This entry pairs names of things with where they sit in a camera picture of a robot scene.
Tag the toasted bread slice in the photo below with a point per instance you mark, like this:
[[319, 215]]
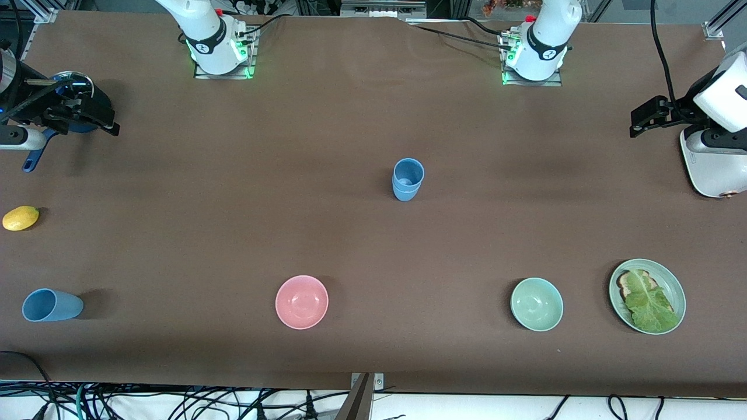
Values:
[[625, 286]]

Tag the pink bowl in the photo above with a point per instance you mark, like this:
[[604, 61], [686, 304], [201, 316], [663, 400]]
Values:
[[302, 302]]

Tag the light green plate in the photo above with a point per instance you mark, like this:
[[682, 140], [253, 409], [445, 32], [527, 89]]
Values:
[[672, 286]]

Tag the dark metal pole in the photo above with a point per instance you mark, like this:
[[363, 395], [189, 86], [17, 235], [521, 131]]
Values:
[[357, 402]]

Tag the blue plastic cup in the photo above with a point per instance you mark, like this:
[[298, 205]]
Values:
[[52, 305], [408, 170]]

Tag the yellow lemon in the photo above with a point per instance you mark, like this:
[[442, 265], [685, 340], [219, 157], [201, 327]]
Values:
[[20, 219]]

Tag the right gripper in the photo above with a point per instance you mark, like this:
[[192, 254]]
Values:
[[36, 105]]

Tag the aluminium frame profile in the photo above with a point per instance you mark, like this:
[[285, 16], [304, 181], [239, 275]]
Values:
[[46, 14], [715, 28]]

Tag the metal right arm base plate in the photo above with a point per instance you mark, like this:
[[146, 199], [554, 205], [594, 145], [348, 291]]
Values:
[[250, 64]]

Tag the small metal bracket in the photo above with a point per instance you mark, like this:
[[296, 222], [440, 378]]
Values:
[[379, 382]]

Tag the green lettuce leaf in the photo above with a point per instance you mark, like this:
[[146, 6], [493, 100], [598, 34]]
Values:
[[650, 306]]

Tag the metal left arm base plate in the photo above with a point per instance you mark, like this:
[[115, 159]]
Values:
[[554, 82]]

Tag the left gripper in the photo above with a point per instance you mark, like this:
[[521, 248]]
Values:
[[681, 110]]

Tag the grey metal box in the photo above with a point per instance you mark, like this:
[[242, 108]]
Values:
[[382, 8]]

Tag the white toaster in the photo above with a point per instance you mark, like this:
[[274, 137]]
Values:
[[712, 175]]

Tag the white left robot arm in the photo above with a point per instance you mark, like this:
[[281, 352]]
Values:
[[548, 35]]

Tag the blue cup with white filling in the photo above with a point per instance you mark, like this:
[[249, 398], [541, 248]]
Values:
[[405, 196]]

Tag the light green bowl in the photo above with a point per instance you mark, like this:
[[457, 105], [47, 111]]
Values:
[[537, 304]]

